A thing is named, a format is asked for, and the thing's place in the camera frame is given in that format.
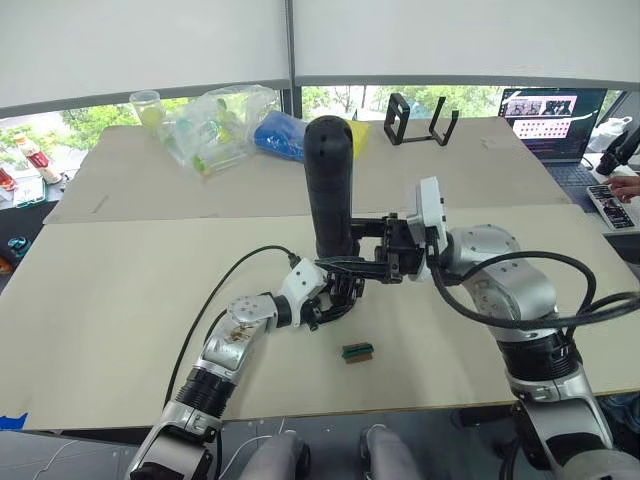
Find green edged tray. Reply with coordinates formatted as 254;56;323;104
11;174;50;210

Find white plastic bag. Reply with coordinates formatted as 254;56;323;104
591;116;634;152

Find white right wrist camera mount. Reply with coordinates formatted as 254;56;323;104
404;175;450;285

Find black bracket stand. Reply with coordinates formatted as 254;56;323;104
383;91;460;149

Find bare hand at keyboard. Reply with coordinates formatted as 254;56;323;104
608;173;640;203

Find yellow cloth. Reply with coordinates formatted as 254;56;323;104
346;118;373;161

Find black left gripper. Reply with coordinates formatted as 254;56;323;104
298;269;367;332

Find grey window mullion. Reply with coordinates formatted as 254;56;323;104
281;0;302;122

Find grey rounded shape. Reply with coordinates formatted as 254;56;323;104
241;431;312;480
359;424;427;480

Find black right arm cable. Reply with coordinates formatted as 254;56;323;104
428;239;640;347

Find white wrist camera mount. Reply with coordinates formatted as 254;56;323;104
404;175;450;285
277;257;327;330

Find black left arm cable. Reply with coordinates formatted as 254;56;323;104
163;244;303;407

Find white keyboard with dark keys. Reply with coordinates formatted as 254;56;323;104
584;183;640;233

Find white roller blind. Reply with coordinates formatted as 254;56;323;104
292;0;640;93
0;0;292;109

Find red label bottle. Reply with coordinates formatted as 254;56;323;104
11;131;64;185

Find black handheld device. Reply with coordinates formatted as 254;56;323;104
596;128;640;177

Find open laptop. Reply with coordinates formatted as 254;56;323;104
498;87;612;204

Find black gripper body workpiece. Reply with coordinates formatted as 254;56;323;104
327;272;365;307

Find small green ribbed block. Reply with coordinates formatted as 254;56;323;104
341;340;376;366

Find blue cloth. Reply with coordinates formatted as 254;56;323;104
252;110;309;163

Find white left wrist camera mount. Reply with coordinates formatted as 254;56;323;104
277;257;327;330

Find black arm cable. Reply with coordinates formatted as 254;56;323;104
163;244;303;407
428;239;640;347

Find clear plastic cup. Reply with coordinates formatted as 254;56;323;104
128;89;167;129

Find clear plastic bag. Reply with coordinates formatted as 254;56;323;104
156;83;282;182

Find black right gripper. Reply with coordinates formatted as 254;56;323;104
313;211;427;285

